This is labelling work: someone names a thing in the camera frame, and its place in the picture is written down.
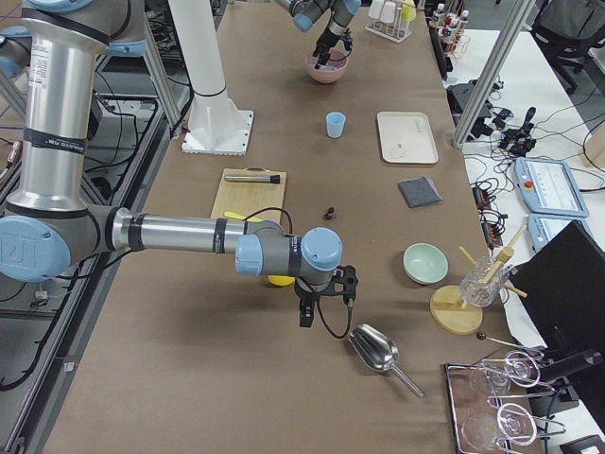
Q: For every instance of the grey folded cloth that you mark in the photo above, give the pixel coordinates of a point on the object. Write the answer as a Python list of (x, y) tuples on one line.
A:
[(419, 192)]

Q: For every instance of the red wire bottle rack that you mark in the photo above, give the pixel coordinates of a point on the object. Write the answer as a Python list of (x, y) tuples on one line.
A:
[(449, 25)]

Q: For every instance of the aluminium frame post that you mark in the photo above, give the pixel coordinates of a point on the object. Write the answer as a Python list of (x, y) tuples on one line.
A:
[(501, 49)]

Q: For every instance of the bamboo cutting board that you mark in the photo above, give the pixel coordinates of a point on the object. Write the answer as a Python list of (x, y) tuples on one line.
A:
[(247, 198)]

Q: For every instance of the wooden cup stand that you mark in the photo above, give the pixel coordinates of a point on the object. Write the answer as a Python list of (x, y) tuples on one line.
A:
[(459, 309)]

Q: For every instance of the cream rabbit serving tray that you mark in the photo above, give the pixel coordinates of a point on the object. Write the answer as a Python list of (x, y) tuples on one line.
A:
[(406, 138)]

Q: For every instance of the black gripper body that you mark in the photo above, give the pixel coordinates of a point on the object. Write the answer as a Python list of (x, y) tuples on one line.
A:
[(329, 42), (304, 296)]

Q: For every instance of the blue teach pendant upper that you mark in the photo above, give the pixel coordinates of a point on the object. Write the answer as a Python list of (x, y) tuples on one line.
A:
[(548, 187)]

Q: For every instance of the white wire cup rack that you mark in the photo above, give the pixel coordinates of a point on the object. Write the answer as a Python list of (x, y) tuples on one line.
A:
[(391, 19)]

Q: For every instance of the crystal glass on stand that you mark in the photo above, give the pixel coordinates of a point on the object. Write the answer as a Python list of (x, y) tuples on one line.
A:
[(483, 282)]

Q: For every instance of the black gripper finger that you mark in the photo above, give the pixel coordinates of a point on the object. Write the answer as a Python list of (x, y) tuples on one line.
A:
[(306, 308), (323, 58)]

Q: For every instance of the steel muddler black tip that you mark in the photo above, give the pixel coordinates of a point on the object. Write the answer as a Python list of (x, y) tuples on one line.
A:
[(234, 178)]

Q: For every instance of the blue teach pendant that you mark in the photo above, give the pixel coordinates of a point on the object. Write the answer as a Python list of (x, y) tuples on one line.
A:
[(542, 228), (548, 187)]

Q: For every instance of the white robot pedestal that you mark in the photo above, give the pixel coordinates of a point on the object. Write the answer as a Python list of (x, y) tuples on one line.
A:
[(215, 124)]

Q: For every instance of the wire glass rack tray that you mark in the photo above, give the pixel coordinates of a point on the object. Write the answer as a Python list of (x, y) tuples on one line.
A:
[(488, 404)]

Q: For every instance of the metal ice scoop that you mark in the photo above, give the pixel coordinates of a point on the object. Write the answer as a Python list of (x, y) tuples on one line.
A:
[(380, 353)]

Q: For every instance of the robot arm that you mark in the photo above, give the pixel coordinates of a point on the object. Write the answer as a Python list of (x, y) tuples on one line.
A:
[(49, 228), (306, 13)]

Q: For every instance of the mint green bowl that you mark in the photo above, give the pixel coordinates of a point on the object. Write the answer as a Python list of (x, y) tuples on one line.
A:
[(425, 264)]

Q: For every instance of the yellow lemon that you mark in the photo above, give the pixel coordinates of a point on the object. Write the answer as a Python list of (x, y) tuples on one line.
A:
[(280, 280)]

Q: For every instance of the black monitor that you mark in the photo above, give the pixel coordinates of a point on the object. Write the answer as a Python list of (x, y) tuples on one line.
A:
[(564, 282)]

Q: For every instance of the light blue plastic cup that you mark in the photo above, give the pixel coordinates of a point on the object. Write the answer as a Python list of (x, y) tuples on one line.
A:
[(335, 122)]

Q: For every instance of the yellow plastic knife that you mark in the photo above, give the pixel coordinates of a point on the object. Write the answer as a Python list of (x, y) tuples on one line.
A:
[(235, 216)]

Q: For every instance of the pink bowl of ice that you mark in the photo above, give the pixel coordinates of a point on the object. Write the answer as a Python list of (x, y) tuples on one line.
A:
[(329, 72)]

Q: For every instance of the blue teach pendant lower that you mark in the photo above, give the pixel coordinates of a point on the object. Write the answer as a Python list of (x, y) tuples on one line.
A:
[(542, 228)]

